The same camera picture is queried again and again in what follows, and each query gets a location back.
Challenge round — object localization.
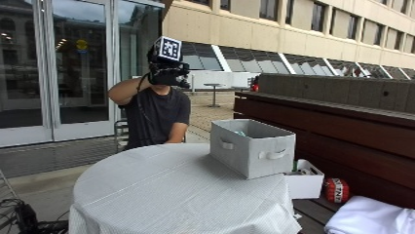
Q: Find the round pedestal table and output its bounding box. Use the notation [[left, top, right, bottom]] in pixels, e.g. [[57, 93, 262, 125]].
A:
[[202, 83, 226, 108]]

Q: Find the the person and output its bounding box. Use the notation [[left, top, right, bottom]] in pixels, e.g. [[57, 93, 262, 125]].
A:
[[107, 44, 192, 151]]

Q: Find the red and white ball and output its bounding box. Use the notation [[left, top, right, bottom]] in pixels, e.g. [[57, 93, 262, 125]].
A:
[[324, 177, 350, 205]]

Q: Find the white marker cube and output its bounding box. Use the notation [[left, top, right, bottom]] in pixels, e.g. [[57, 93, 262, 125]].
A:
[[152, 36, 183, 62]]

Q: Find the black cable bundle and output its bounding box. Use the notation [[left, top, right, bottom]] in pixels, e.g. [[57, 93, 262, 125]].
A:
[[0, 198, 71, 234]]

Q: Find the white plastic crate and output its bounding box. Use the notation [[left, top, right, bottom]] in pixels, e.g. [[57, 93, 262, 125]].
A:
[[284, 158, 326, 200]]

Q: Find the glass door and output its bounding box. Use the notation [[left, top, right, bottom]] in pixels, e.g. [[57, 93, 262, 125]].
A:
[[43, 0, 119, 141]]

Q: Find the dark wooden bench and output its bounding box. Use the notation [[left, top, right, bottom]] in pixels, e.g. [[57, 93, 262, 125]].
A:
[[233, 73, 415, 234]]

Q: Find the grey fabric storage box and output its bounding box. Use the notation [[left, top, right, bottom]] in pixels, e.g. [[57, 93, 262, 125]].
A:
[[209, 118, 297, 180]]

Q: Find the white striped tablecloth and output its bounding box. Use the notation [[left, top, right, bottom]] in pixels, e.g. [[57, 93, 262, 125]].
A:
[[68, 142, 304, 234]]

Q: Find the metal chair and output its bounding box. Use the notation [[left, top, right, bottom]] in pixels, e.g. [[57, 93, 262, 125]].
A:
[[113, 119, 131, 153]]

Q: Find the white cloth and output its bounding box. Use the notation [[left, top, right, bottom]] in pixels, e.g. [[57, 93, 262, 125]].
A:
[[325, 195, 415, 234]]

